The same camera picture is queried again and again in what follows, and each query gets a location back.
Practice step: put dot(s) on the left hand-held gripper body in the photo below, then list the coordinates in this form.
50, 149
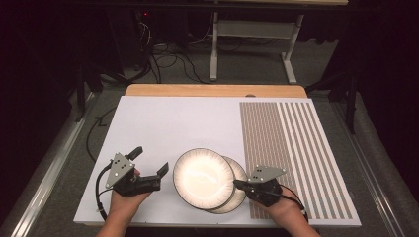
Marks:
120, 169

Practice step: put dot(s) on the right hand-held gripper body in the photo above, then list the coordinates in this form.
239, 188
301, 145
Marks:
263, 189

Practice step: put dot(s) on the white-framed desk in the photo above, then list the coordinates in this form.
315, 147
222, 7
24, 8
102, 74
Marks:
253, 29

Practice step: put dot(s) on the white board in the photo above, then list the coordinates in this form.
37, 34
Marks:
171, 125

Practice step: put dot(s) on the white plate with dark rim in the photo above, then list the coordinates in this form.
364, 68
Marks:
239, 171
202, 179

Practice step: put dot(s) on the black equipment with red light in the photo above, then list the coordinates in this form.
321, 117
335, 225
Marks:
145, 14

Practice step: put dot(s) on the striped placemat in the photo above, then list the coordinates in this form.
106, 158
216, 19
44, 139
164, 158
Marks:
296, 141

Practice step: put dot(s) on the dark metal stand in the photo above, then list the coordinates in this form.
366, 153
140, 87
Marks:
80, 95
351, 98

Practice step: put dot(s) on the person's right hand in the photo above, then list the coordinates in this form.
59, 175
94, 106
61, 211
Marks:
286, 210

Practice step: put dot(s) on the person's left hand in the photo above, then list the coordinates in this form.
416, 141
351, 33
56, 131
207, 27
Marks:
123, 205

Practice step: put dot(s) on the wooden table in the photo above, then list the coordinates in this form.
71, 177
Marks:
197, 90

